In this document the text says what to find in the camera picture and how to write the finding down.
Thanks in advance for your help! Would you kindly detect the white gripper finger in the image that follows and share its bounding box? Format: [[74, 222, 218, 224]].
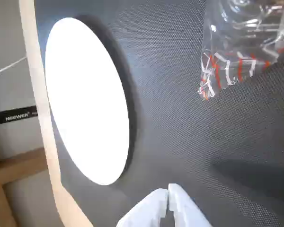
[[168, 183, 213, 227], [116, 188, 169, 227]]

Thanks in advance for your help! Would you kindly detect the clear plastic snack packet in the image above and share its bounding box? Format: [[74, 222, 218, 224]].
[[196, 0, 284, 101]]

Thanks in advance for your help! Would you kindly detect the round white dish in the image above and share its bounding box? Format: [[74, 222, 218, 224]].
[[44, 17, 130, 186]]

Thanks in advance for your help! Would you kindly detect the dark grey mat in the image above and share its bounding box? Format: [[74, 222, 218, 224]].
[[34, 0, 284, 227]]

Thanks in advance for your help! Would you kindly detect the black Neewer tripod pole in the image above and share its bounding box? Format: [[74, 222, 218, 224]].
[[0, 105, 40, 126]]

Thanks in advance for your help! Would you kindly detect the light wooden frame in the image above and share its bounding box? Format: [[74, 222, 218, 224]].
[[0, 146, 48, 227]]

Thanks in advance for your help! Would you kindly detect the thin white cable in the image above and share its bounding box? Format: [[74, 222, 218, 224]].
[[0, 55, 29, 79]]

